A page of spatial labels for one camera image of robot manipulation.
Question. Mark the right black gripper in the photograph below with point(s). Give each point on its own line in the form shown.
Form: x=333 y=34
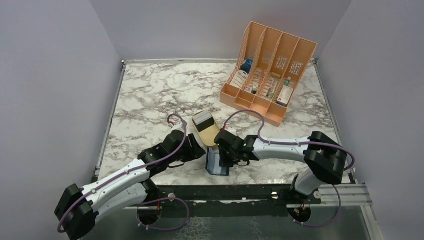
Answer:
x=225 y=161

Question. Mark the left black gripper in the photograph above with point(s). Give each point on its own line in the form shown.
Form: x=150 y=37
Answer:
x=195 y=151

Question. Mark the blue leather card holder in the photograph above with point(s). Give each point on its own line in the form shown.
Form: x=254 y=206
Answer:
x=213 y=163

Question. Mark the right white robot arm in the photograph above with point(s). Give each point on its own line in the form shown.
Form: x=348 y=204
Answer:
x=324 y=157

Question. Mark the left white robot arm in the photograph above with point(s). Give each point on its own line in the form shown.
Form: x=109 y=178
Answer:
x=80 y=207

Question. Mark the credit cards in tray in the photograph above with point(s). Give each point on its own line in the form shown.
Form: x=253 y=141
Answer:
x=203 y=120

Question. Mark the tan oval tray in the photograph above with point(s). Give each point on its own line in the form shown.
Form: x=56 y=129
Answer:
x=208 y=136

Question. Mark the small items in organizer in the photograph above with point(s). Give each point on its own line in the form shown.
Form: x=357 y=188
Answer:
x=253 y=87

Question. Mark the white red box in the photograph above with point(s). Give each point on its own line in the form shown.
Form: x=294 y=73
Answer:
x=285 y=95

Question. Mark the blue round container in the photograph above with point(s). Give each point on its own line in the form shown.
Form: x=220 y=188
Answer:
x=246 y=65

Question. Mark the orange desk organizer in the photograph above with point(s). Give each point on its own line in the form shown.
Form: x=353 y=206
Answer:
x=276 y=56

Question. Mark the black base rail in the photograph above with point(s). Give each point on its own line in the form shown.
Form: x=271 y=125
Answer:
x=214 y=201

